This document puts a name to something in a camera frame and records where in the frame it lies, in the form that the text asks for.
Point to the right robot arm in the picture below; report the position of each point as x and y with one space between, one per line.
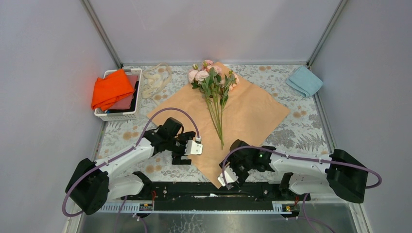
338 173

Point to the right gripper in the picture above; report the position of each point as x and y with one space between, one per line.
242 177

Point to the white plastic basket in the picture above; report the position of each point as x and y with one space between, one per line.
133 111

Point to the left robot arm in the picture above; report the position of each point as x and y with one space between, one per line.
93 183

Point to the beige ribbon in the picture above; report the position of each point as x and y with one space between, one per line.
155 82

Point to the light blue cloth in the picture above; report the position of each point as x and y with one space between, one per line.
304 82

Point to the fake rose stem with bud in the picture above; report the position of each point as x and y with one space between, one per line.
228 83

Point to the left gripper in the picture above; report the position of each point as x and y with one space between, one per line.
177 158

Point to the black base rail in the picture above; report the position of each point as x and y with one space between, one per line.
202 196

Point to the orange cloth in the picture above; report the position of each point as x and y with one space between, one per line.
111 89

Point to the brown kraft wrapping paper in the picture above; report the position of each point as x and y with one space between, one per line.
251 115

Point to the peach fake rose stem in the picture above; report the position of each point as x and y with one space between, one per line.
201 80

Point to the pink fake rose stem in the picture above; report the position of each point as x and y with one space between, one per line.
211 88

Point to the floral patterned table mat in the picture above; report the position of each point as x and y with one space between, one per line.
300 132

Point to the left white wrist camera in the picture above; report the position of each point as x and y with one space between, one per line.
194 146

